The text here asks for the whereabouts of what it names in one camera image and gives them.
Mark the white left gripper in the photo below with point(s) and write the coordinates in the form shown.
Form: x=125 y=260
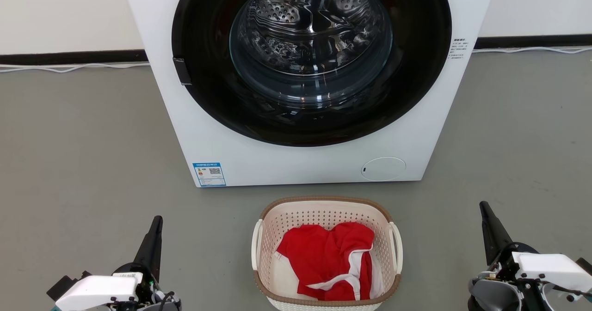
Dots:
x=99 y=288

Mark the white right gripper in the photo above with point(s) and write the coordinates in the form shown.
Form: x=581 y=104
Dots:
x=550 y=269

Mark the cream perforated laundry basket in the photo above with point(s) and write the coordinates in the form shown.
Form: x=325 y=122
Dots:
x=323 y=209

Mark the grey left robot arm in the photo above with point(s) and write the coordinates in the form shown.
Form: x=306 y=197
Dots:
x=169 y=302

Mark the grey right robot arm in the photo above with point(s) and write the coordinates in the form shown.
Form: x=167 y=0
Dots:
x=492 y=295

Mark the blue energy label sticker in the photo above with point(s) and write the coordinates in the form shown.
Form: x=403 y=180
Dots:
x=209 y=174

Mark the white front-load washing machine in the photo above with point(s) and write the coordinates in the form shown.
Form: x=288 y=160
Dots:
x=208 y=140

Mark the round white filter cover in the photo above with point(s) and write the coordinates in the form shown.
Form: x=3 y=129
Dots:
x=383 y=168

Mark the black round glass door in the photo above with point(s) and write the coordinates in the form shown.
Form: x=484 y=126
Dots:
x=208 y=94

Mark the red garment with white stripe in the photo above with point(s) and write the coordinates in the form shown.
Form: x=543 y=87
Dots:
x=323 y=255

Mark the small printed text label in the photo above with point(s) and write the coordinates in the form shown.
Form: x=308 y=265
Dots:
x=458 y=48

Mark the steel washing drum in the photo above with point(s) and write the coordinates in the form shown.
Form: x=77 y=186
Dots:
x=310 y=20

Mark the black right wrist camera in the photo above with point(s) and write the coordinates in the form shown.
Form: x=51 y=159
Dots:
x=585 y=265

